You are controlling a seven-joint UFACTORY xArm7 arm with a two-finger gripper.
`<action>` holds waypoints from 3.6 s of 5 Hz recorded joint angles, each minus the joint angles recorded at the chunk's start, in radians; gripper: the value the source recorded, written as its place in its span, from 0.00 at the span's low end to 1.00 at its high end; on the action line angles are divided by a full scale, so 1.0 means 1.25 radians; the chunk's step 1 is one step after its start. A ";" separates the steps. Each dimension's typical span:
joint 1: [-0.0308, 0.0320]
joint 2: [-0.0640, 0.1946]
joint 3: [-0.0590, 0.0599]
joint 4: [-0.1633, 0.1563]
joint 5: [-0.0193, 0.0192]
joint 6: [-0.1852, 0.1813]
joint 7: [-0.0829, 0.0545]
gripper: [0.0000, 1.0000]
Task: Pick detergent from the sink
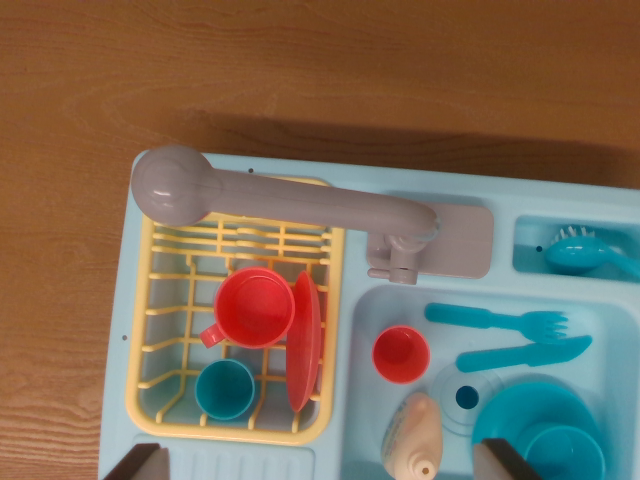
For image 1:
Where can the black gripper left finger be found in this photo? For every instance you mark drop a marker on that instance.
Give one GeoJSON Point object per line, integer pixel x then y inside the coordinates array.
{"type": "Point", "coordinates": [142, 465]}

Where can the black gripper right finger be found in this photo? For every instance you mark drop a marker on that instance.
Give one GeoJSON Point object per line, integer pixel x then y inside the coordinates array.
{"type": "Point", "coordinates": [497, 462]}

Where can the beige toy detergent bottle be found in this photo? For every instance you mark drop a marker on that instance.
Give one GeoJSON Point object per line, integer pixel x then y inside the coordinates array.
{"type": "Point", "coordinates": [417, 435]}

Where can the light blue toy sink unit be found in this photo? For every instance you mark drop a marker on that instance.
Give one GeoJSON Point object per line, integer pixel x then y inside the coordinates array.
{"type": "Point", "coordinates": [500, 200]}

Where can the teal toy plate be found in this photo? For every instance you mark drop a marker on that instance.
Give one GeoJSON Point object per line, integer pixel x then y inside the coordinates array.
{"type": "Point", "coordinates": [520, 405]}

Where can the teal toy mug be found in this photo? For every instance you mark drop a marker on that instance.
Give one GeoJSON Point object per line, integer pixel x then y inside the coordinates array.
{"type": "Point", "coordinates": [565, 455]}

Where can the teal toy knife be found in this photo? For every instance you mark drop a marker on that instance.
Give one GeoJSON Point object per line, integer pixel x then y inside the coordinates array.
{"type": "Point", "coordinates": [515, 355]}

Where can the teal toy tumbler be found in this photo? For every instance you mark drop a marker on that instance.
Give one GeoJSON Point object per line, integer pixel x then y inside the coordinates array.
{"type": "Point", "coordinates": [224, 390]}

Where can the red toy tumbler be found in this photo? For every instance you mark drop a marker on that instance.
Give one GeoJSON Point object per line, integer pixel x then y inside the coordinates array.
{"type": "Point", "coordinates": [401, 354]}

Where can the teal toy fork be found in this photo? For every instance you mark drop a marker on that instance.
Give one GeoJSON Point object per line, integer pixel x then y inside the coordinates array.
{"type": "Point", "coordinates": [465, 316]}

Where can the red toy mug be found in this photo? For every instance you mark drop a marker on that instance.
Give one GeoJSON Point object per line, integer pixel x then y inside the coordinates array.
{"type": "Point", "coordinates": [255, 307]}

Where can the red toy plate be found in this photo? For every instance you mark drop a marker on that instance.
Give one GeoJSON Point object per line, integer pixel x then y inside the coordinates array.
{"type": "Point", "coordinates": [304, 350]}

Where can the teal toy dish brush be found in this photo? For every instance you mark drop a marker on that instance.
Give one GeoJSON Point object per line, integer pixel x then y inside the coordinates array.
{"type": "Point", "coordinates": [575, 255]}

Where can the yellow dish rack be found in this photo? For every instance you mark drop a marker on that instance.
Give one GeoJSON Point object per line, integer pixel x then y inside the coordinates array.
{"type": "Point", "coordinates": [335, 280]}

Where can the grey toy faucet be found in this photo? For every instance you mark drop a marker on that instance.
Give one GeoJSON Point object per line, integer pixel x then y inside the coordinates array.
{"type": "Point", "coordinates": [300, 200]}

